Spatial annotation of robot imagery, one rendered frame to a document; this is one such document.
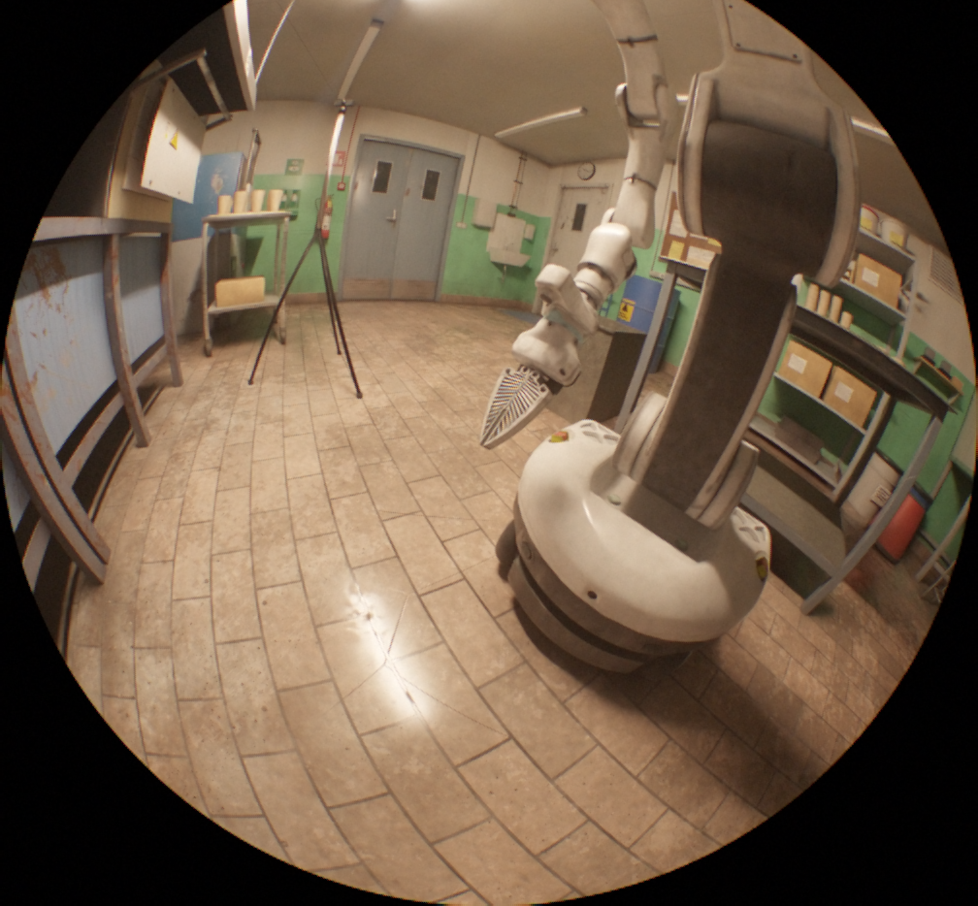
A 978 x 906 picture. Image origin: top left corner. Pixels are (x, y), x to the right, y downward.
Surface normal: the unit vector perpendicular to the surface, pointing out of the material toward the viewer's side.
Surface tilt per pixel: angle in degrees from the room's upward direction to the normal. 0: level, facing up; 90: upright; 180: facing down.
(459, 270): 90
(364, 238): 90
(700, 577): 34
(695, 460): 99
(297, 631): 0
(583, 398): 90
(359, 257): 90
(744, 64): 109
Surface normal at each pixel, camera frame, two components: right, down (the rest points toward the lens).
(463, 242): 0.54, 0.48
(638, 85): -0.74, 0.44
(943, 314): -0.82, 0.13
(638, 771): 0.18, -0.87
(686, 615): -0.20, -0.12
